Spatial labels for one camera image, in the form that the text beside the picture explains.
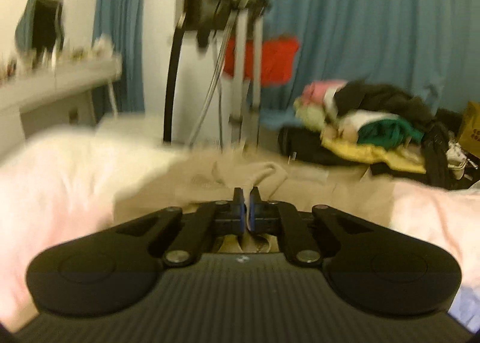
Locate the beige trench coat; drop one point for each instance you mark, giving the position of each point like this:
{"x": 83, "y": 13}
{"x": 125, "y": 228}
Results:
{"x": 210, "y": 175}

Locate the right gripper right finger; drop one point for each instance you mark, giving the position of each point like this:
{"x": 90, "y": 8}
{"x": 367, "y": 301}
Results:
{"x": 282, "y": 220}

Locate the blue curtain right panel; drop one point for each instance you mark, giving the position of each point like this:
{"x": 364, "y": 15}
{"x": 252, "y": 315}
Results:
{"x": 429, "y": 48}

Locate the silver folding exercise bike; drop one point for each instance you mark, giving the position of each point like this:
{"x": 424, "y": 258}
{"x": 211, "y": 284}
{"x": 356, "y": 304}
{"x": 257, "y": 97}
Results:
{"x": 239, "y": 26}

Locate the pile of mixed clothes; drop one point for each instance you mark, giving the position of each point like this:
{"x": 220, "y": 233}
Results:
{"x": 392, "y": 132}

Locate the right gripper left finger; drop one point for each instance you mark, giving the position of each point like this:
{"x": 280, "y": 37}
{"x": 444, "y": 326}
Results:
{"x": 199, "y": 233}

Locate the red fabric bag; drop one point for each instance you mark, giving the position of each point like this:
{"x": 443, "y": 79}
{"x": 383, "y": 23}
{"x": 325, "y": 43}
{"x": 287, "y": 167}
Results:
{"x": 278, "y": 56}

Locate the blue curtain panel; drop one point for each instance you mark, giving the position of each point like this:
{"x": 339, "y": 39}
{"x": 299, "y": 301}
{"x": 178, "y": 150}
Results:
{"x": 122, "y": 22}
{"x": 429, "y": 48}

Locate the brown cardboard box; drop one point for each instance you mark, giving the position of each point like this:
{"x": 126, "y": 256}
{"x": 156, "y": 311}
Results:
{"x": 468, "y": 136}

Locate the white desk shelf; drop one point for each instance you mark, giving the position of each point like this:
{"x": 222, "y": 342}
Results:
{"x": 26, "y": 93}

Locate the blue curtain left panel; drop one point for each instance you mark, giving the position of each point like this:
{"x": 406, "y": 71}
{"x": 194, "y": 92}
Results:
{"x": 122, "y": 22}

